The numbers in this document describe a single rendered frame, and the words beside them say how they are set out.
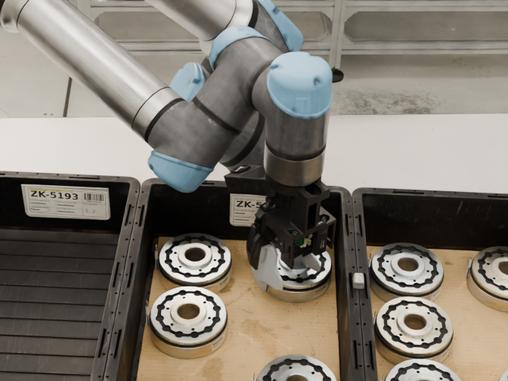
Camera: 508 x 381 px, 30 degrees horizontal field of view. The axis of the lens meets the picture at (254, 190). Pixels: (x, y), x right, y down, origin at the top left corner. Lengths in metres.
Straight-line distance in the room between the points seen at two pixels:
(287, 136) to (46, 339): 0.43
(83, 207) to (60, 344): 0.22
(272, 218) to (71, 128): 0.74
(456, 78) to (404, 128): 1.53
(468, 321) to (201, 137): 0.45
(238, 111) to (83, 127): 0.74
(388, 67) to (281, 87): 2.34
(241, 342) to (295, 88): 0.37
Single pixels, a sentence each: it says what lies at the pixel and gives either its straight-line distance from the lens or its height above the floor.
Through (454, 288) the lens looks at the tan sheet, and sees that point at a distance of 1.39.
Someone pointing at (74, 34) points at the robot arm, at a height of 1.15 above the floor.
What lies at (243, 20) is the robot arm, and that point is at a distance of 1.48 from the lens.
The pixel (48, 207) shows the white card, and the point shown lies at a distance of 1.42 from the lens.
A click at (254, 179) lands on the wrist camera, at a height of 1.02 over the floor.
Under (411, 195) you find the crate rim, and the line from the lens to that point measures 1.37.
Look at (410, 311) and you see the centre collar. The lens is 1.29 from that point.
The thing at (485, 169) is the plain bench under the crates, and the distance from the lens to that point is 1.83.
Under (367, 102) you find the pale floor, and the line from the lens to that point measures 3.22.
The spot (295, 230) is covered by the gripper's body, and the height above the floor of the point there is 0.99.
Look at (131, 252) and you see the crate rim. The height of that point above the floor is 0.93.
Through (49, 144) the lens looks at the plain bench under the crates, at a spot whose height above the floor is 0.70.
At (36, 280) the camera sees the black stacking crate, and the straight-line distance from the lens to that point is 1.38.
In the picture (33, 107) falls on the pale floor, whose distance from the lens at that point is 3.19.
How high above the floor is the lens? 1.79
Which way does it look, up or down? 40 degrees down
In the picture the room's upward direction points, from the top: 2 degrees clockwise
